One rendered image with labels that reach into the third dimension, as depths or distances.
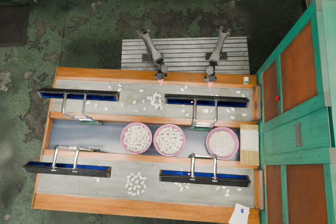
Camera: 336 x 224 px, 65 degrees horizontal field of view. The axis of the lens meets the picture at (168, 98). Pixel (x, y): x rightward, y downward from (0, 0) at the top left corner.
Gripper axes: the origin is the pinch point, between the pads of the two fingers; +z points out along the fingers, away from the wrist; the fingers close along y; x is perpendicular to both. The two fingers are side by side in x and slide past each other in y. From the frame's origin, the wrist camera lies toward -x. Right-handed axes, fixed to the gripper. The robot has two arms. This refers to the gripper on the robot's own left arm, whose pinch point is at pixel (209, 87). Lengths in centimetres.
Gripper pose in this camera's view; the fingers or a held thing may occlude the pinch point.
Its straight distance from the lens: 222.8
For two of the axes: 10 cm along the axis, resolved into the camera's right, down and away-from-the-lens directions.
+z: -0.3, 9.1, 4.1
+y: 10.0, 0.6, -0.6
